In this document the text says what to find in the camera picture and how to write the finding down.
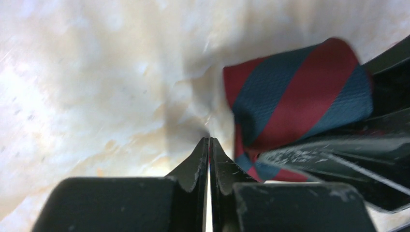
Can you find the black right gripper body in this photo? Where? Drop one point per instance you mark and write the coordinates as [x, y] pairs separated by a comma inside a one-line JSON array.
[[391, 97]]

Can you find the red navy striped tie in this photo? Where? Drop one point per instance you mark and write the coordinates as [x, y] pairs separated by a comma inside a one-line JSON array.
[[284, 98]]

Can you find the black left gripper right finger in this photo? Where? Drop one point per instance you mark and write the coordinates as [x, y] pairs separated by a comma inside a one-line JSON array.
[[241, 204]]

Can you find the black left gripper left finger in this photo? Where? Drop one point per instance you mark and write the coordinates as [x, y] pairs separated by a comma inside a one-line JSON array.
[[173, 203]]

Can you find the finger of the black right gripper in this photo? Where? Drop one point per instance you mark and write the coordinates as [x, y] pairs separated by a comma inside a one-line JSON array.
[[377, 166]]

